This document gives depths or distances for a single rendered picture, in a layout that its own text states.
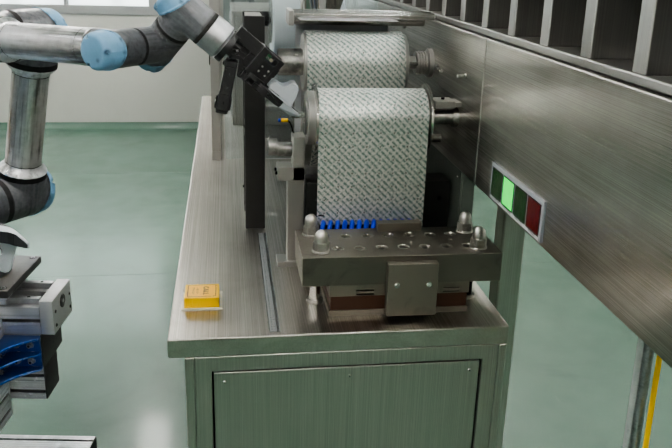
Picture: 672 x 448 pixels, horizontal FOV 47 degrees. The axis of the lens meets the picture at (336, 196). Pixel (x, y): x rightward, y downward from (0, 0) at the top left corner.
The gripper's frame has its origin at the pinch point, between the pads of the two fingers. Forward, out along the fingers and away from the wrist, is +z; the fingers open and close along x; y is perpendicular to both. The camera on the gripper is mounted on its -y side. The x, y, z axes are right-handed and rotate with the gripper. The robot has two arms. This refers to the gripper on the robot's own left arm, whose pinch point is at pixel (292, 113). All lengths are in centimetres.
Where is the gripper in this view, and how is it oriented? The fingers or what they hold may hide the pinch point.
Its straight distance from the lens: 164.5
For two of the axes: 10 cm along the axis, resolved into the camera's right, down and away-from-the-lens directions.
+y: 6.6, -7.4, -1.4
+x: -1.4, -3.0, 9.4
